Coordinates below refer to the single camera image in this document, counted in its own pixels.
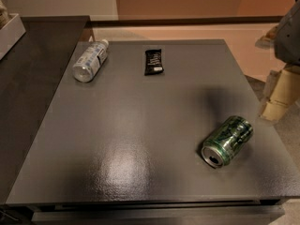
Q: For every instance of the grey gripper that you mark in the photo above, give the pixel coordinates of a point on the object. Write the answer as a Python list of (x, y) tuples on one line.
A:
[(289, 41)]

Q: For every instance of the green soda can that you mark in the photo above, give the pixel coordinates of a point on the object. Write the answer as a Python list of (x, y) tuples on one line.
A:
[(225, 142)]

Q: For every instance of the black snack packet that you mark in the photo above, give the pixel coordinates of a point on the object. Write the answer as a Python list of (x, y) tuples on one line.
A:
[(153, 62)]

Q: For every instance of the clear plastic water bottle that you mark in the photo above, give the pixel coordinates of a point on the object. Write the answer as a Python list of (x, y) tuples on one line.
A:
[(87, 66)]

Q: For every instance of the white box on side table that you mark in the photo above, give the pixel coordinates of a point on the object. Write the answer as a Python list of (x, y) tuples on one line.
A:
[(10, 34)]

